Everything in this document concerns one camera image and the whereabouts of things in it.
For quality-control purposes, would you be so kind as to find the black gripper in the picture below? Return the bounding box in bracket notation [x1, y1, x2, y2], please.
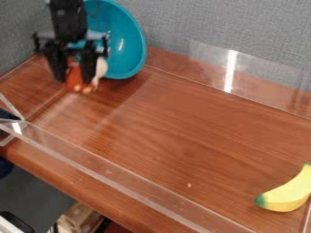
[31, 0, 108, 86]

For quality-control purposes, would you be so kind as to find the red toy mushroom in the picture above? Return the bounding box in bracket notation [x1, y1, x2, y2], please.
[63, 57, 108, 95]

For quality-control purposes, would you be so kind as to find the blue plastic bowl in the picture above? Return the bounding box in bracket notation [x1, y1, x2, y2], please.
[85, 0, 146, 80]

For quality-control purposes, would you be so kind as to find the clear acrylic front barrier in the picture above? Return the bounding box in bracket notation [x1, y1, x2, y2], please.
[0, 94, 252, 233]

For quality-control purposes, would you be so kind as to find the clear acrylic barrier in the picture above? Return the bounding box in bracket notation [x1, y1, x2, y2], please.
[0, 94, 252, 233]
[145, 46, 311, 120]

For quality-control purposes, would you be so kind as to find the dark blue object left edge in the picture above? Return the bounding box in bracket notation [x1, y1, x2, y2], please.
[0, 107, 19, 180]

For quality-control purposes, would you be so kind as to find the clear acrylic back barrier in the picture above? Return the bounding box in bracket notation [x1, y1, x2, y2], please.
[145, 46, 311, 120]

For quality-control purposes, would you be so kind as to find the wooden box under table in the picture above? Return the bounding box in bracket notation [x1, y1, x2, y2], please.
[53, 203, 104, 233]

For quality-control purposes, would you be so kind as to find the black white object bottom corner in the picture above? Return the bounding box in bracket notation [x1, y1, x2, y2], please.
[0, 211, 34, 233]

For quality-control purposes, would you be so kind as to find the yellow toy banana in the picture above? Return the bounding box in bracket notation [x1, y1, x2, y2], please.
[254, 163, 311, 212]

